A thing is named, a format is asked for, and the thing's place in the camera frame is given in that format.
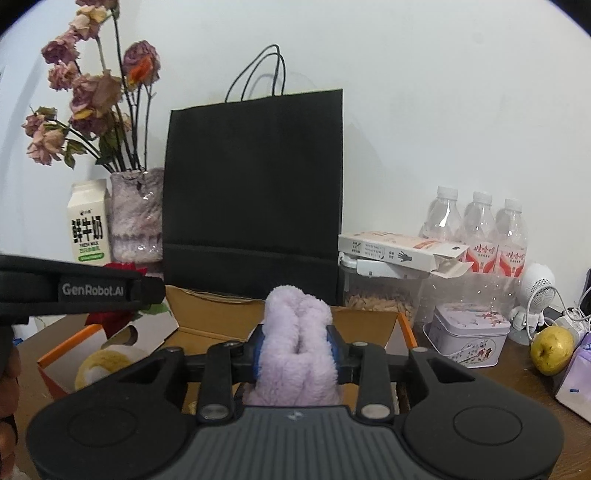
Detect yellow white plush toy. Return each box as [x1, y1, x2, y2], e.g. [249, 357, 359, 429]
[75, 348, 155, 393]

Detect dried pink rose bouquet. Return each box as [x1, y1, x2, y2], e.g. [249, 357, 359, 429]
[22, 0, 161, 172]

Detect white flat cardboard box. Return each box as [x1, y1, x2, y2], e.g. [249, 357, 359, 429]
[338, 231, 474, 280]

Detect floral print tin box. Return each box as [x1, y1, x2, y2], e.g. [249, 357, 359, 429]
[422, 302, 512, 370]

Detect yellow green apple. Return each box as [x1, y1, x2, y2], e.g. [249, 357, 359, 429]
[530, 325, 575, 377]

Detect white mini fan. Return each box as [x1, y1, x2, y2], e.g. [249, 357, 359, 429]
[510, 262, 557, 344]

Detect person's left hand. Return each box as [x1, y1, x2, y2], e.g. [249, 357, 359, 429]
[0, 346, 22, 472]

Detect white box orange edges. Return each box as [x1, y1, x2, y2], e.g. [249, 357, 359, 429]
[37, 314, 182, 401]

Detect black paper bag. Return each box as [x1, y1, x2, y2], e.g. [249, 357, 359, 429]
[163, 44, 344, 306]

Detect brown cardboard box orange edges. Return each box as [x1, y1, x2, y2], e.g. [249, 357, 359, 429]
[164, 285, 419, 416]

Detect clear container white lid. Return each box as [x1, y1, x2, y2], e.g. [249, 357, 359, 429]
[339, 256, 430, 326]

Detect clear plastic water bottle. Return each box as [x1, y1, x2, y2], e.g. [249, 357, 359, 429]
[461, 191, 499, 308]
[418, 186, 465, 308]
[494, 198, 528, 319]

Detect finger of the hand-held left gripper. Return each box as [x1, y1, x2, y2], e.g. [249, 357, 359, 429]
[130, 272, 166, 308]

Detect lilac fluffy cloth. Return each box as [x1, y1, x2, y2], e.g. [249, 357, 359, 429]
[245, 285, 345, 408]

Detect white charger with cable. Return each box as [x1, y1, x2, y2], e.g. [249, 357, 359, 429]
[531, 282, 591, 334]

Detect white milk carton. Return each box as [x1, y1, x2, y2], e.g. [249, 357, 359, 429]
[67, 180, 112, 265]

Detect purple tissue pack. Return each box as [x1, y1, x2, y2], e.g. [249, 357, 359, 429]
[554, 332, 591, 414]

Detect red artificial rose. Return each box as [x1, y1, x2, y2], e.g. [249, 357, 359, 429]
[84, 261, 174, 340]

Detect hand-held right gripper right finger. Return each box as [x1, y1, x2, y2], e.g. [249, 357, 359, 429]
[325, 324, 476, 426]

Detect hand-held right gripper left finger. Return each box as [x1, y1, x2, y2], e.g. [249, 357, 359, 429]
[117, 324, 267, 426]

